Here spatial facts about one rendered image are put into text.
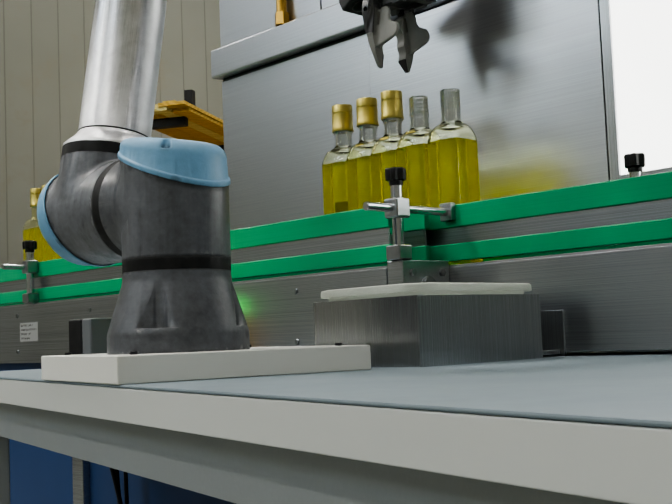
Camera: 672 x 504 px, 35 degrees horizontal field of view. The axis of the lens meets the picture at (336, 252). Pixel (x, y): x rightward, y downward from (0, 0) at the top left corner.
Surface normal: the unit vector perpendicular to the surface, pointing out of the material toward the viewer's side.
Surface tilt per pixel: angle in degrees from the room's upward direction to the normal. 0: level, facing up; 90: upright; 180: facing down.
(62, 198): 80
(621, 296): 90
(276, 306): 90
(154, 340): 90
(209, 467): 90
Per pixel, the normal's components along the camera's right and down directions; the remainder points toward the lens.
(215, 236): 0.82, -0.07
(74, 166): -0.48, -0.21
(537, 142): -0.73, -0.03
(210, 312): 0.58, -0.38
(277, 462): -0.87, 0.00
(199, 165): 0.59, -0.13
